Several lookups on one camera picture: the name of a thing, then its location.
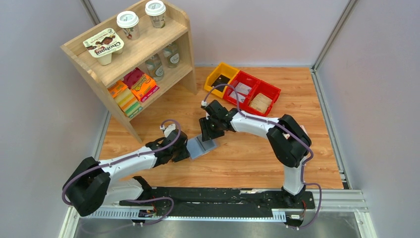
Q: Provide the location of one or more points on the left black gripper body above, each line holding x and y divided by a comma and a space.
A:
179, 154

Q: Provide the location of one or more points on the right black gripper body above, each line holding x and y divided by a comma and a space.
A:
216, 120

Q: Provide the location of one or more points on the beige card holder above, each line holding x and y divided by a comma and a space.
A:
197, 147

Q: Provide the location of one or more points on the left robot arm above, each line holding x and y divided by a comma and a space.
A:
94, 183

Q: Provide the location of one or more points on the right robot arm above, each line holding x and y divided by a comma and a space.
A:
289, 141

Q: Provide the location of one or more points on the black cards in bin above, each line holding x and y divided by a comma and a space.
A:
221, 79

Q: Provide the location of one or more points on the white cards in bin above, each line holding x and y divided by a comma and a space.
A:
243, 91

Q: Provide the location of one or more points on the tan cards in bin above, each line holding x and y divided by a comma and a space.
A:
260, 103

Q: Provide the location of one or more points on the middle red plastic bin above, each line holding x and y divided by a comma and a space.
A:
247, 79

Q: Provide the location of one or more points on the red plastic bin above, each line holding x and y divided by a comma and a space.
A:
247, 79
267, 89

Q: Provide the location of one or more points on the yellow plastic bin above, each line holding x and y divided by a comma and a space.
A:
224, 69

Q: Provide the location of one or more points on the right red plastic bin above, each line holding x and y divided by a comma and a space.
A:
267, 89

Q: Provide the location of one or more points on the colourful sponge stack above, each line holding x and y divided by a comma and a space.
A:
125, 99

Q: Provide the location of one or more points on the orange snack box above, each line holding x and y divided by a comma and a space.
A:
144, 88

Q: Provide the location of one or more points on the right glass jar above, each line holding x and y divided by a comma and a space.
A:
171, 54

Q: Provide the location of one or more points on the glass jar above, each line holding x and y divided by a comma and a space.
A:
155, 67
171, 54

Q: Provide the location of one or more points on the left glass jar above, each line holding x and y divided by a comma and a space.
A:
155, 67

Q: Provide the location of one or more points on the magenta snack box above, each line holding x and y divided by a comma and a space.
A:
133, 77

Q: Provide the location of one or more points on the wooden shelf unit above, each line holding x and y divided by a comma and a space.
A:
135, 53

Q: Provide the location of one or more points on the right paper coffee cup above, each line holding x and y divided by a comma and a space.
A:
156, 9

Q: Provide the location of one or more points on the paper coffee cup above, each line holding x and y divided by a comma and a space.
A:
156, 9
128, 21

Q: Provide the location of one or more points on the Chobani yogurt cup pack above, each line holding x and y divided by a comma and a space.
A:
102, 45

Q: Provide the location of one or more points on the left paper coffee cup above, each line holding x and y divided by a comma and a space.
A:
128, 21

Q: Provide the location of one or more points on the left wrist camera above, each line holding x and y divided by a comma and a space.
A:
167, 130

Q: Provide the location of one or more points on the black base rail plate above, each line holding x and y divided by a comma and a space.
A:
223, 202

